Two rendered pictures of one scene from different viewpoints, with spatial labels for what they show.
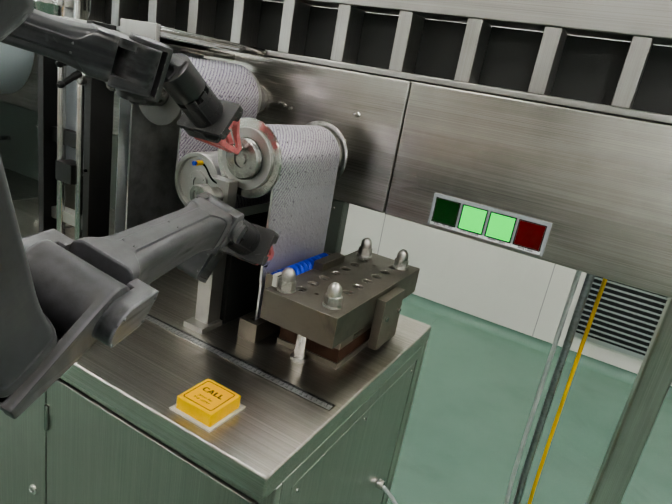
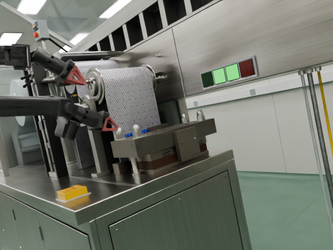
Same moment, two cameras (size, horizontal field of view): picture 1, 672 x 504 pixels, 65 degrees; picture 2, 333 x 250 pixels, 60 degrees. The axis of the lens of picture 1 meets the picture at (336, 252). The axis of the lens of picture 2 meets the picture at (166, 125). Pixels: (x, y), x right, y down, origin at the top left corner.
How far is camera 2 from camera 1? 0.59 m
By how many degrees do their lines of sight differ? 28
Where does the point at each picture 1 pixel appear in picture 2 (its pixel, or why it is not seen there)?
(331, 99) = (148, 55)
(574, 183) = (254, 28)
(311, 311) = (125, 142)
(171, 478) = (69, 240)
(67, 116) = not seen: hidden behind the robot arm
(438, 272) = not seen: hidden behind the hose
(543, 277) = not seen: outside the picture
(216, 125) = (62, 71)
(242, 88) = (107, 67)
